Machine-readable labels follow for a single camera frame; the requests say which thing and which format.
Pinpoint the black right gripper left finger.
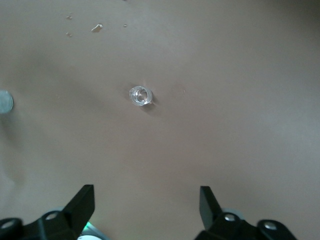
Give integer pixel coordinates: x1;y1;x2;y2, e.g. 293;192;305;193
0;184;96;240

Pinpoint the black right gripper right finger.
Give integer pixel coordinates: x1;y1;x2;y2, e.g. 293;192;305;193
194;185;299;240

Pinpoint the small clear glass measuring cup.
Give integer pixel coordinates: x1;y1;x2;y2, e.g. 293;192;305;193
128;84;154;108

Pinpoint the brown table cloth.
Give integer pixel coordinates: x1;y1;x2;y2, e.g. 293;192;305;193
0;0;320;240

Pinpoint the green sleeved glass bottle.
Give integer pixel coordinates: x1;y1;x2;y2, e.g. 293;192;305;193
0;90;15;115

